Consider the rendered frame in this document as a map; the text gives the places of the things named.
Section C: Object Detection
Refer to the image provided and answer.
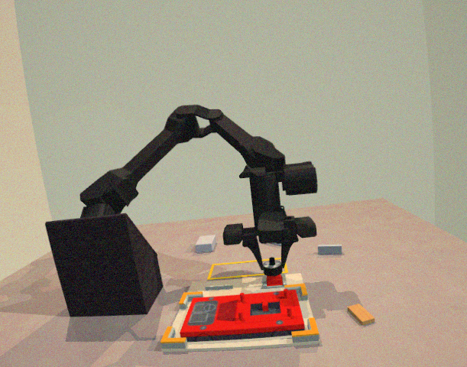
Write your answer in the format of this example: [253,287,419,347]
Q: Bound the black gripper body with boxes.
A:
[223,197,316,245]

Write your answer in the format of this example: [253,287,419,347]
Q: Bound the black tyre with white rim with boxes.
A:
[263,261,283,277]

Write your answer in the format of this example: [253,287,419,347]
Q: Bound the orange flat block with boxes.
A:
[347,304,375,325]

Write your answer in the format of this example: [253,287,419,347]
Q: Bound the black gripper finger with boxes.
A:
[242,236,263,270]
[281,237,299,268]

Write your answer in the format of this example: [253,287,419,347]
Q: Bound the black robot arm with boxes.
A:
[80,104,318,244]

